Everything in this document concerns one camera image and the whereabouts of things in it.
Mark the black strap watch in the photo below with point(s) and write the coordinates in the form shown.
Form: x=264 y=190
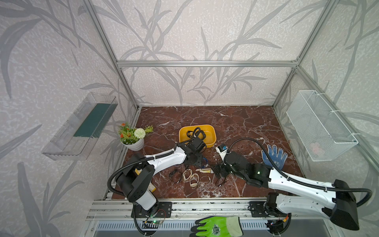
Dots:
x=200 y=133

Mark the blue dotted work glove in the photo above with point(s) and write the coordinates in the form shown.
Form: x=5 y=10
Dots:
x=274 y=157

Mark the yellow work glove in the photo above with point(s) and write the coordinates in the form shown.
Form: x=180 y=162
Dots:
x=151 y=187

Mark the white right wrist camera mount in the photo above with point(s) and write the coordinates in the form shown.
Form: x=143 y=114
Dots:
x=222 y=150

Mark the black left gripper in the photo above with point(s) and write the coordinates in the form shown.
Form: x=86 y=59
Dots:
x=200 y=157

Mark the white wire mesh basket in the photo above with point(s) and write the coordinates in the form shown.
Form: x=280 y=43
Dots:
x=322 y=132

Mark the aluminium frame post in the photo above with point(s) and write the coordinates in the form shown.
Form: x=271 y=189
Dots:
x=100 y=31

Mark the green work glove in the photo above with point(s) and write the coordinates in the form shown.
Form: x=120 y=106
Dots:
x=217 y=226

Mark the yellow plastic storage box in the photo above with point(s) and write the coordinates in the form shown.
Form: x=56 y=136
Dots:
x=207 y=134

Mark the horizontal aluminium frame bar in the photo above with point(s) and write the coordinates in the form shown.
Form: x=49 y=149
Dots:
x=196 y=63

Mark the silver chain bracelet watch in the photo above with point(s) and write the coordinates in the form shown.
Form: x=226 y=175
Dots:
x=204 y=180

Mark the potted artificial flower plant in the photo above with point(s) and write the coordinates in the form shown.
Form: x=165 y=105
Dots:
x=133 y=138

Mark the black band watch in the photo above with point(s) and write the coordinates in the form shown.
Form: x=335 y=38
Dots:
x=175 y=176

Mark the clear acrylic wall shelf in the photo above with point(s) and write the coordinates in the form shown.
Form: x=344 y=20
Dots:
x=75 y=140

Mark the chunky black watch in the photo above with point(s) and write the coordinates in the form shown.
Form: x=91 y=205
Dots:
x=190 y=134

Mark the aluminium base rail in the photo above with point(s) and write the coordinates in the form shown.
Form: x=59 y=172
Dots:
x=196 y=208

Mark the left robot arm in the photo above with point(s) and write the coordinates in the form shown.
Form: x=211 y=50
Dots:
x=132 y=180

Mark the blue translucent watch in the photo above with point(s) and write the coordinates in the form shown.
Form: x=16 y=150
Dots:
x=204 y=163

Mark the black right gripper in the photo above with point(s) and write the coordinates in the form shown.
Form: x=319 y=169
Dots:
x=220 y=167

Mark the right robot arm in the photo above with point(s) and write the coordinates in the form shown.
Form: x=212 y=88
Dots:
x=335 y=201

